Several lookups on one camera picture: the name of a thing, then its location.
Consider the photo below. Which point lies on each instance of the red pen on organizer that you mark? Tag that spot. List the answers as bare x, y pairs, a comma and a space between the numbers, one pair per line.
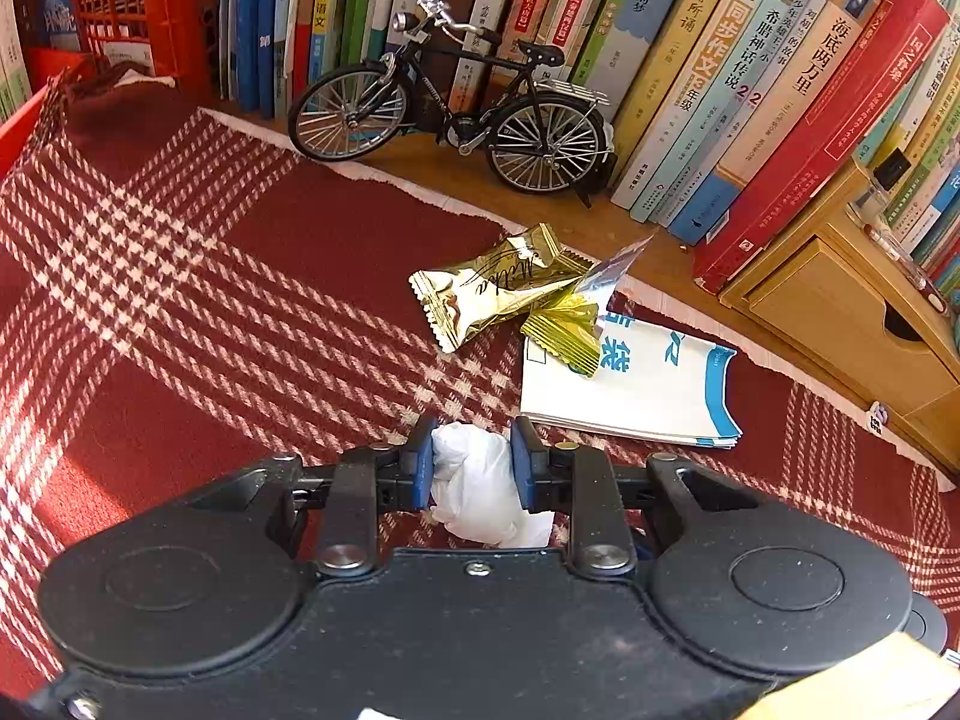
892, 249

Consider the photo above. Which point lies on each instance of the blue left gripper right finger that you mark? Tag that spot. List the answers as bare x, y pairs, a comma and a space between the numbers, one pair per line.
543, 473

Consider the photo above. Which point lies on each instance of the white blue paper bag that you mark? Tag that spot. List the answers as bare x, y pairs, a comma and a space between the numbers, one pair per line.
653, 383

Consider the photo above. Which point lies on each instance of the large red book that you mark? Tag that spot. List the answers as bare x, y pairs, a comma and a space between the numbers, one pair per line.
889, 51

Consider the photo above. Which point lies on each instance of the miniature black bicycle model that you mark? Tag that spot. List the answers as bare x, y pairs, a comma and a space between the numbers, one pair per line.
541, 135

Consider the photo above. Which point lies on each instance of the white tissue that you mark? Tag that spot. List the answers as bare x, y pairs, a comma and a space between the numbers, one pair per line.
474, 493

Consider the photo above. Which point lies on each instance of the gold candy wrapper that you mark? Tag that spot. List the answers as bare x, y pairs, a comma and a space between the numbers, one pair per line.
559, 295

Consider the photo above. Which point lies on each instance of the red white plaid blanket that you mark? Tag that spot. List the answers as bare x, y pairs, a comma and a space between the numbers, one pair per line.
215, 383

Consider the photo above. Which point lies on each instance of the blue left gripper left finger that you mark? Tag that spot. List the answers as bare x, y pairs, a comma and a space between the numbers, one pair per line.
420, 464

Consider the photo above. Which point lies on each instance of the red storage crate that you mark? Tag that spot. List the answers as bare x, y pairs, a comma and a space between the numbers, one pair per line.
177, 38

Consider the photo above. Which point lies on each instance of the wooden desk organizer with drawers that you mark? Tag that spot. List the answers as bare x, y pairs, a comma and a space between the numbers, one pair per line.
831, 292

